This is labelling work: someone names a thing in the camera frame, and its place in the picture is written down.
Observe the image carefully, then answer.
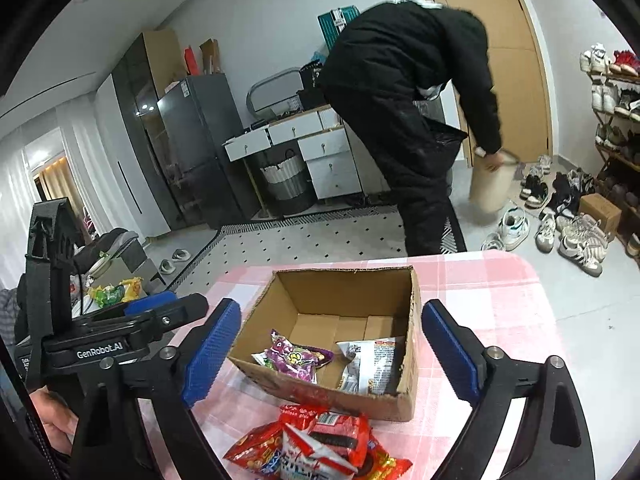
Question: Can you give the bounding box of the pink checked tablecloth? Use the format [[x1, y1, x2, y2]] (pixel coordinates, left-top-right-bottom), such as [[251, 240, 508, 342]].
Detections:
[[136, 250, 584, 480]]

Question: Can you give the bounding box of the wooden door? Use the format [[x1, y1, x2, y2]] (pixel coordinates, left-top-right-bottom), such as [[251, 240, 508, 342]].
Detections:
[[435, 0, 551, 162]]

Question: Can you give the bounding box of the operator left hand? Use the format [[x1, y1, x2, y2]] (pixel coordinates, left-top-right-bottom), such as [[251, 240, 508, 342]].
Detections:
[[29, 387, 78, 455]]

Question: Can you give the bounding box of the dark grey refrigerator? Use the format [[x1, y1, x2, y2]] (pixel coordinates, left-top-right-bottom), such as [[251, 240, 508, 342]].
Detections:
[[158, 74, 259, 229]]

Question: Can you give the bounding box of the woven laundry basket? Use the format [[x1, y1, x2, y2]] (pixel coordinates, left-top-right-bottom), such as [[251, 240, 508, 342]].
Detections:
[[260, 148, 316, 217]]

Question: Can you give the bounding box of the white dotted rug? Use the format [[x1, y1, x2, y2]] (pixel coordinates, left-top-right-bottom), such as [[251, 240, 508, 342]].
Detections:
[[169, 204, 469, 296]]

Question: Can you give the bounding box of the purple snack bag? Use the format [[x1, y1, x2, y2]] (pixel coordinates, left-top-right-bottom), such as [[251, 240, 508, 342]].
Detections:
[[252, 330, 334, 384]]

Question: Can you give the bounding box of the white grey snack bag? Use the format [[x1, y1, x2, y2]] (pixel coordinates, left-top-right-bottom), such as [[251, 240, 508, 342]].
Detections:
[[337, 337, 405, 396]]

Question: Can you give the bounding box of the red orange snack bag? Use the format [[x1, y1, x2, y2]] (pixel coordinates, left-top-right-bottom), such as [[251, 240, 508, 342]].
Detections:
[[224, 422, 283, 479]]

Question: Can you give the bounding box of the white noodle snack bag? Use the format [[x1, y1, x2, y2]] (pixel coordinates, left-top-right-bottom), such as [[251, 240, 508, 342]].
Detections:
[[280, 424, 358, 480]]

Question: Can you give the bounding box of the wooden shoe rack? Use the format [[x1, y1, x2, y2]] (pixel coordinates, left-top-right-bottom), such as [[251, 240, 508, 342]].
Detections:
[[578, 42, 639, 260]]

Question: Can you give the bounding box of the person in black clothes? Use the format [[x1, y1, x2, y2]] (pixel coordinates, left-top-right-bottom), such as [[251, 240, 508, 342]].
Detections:
[[318, 0, 503, 257]]

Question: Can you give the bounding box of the teal suitcase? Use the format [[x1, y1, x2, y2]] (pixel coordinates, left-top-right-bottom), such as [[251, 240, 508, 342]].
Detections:
[[318, 6, 360, 50]]

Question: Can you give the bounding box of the red dark snack bag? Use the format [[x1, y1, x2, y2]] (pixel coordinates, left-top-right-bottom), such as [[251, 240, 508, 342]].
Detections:
[[279, 404, 412, 479]]

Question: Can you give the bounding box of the white trash bin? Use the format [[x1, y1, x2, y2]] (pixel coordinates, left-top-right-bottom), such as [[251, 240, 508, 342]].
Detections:
[[469, 146, 520, 214]]

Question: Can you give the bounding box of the brown box by shoes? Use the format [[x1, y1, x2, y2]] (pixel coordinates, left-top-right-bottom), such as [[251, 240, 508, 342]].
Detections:
[[579, 193, 622, 235]]

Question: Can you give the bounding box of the black display cabinet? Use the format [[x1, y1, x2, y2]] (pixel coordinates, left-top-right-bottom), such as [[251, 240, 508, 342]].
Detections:
[[112, 34, 186, 234]]

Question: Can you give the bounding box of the SF cardboard box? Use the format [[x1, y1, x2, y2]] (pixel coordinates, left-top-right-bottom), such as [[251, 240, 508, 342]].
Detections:
[[229, 266, 420, 422]]

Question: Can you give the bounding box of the white drawer cabinet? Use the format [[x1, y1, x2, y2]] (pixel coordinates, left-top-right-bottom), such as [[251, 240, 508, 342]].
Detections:
[[224, 105, 362, 200]]

